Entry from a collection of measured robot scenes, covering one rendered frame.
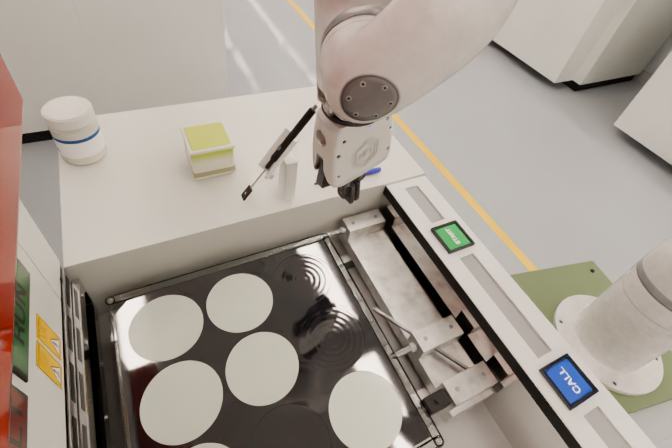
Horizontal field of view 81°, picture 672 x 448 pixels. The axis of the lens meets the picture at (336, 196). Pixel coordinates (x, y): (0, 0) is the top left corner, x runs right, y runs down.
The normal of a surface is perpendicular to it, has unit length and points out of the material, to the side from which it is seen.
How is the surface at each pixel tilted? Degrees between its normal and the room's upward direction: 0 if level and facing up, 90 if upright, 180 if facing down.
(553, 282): 2
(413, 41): 80
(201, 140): 0
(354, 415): 0
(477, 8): 70
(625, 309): 89
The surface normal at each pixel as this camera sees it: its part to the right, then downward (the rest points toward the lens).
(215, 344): 0.14, -0.68
